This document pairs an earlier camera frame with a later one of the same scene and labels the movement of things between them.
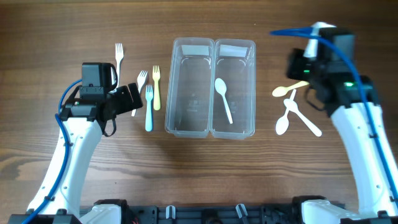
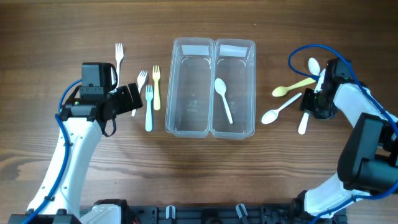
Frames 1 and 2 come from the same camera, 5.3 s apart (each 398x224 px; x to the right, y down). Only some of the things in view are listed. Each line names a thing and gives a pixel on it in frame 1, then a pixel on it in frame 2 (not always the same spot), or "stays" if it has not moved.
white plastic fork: (141, 81) stays
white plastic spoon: (220, 86) stays
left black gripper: (127, 103) stays
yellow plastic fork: (156, 76) stays
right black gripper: (295, 59) → (305, 105)
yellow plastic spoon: (280, 91) stays
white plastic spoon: (291, 106) → (303, 126)
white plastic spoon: (283, 122) → (271, 116)
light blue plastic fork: (149, 95) stays
